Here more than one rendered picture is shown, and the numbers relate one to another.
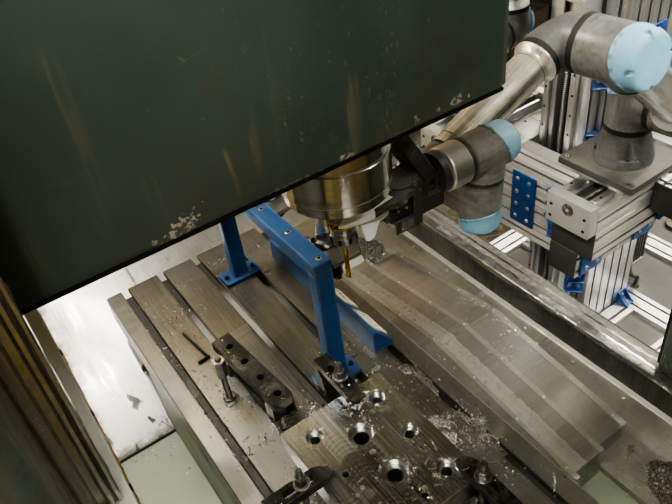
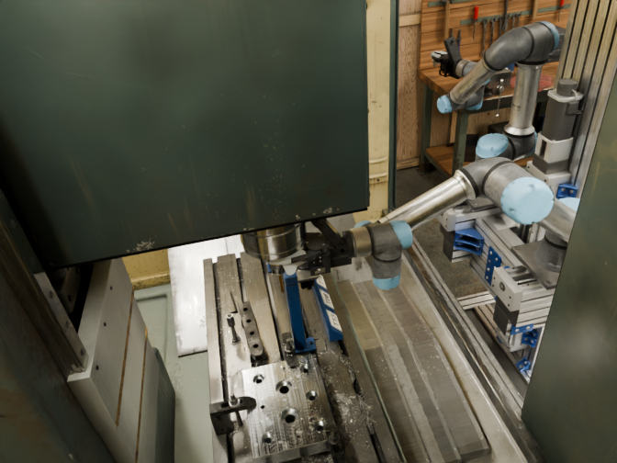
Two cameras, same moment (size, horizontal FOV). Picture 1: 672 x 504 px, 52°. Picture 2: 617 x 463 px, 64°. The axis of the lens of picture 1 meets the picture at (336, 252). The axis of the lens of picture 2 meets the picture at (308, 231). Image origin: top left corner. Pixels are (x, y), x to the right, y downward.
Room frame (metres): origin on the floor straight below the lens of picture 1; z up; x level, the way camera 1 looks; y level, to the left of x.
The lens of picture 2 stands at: (-0.05, -0.45, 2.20)
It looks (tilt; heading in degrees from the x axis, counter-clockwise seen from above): 36 degrees down; 22
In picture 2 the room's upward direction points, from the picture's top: 6 degrees counter-clockwise
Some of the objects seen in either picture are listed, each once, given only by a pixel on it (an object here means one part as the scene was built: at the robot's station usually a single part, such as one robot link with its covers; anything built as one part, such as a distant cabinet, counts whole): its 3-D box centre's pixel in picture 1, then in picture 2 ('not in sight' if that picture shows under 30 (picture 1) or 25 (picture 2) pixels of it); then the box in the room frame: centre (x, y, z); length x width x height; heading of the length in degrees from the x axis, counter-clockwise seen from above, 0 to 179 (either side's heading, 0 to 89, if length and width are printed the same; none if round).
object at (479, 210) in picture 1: (473, 196); (384, 264); (0.97, -0.25, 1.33); 0.11 x 0.08 x 0.11; 34
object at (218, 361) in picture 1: (223, 378); (232, 327); (0.96, 0.27, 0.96); 0.03 x 0.03 x 0.13
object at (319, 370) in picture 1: (339, 386); (290, 355); (0.89, 0.03, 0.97); 0.13 x 0.03 x 0.15; 30
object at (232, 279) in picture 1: (228, 229); not in sight; (1.36, 0.25, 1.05); 0.10 x 0.05 x 0.30; 120
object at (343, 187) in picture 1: (332, 152); (271, 220); (0.82, -0.01, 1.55); 0.16 x 0.16 x 0.12
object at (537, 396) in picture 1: (452, 348); (398, 355); (1.19, -0.26, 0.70); 0.90 x 0.30 x 0.16; 30
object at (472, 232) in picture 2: not in sight; (468, 242); (1.73, -0.47, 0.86); 0.09 x 0.09 x 0.09; 31
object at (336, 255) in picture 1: (343, 252); (308, 275); (1.01, -0.01, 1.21); 0.07 x 0.05 x 0.01; 120
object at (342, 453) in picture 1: (378, 460); (287, 406); (0.71, -0.02, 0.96); 0.29 x 0.23 x 0.05; 30
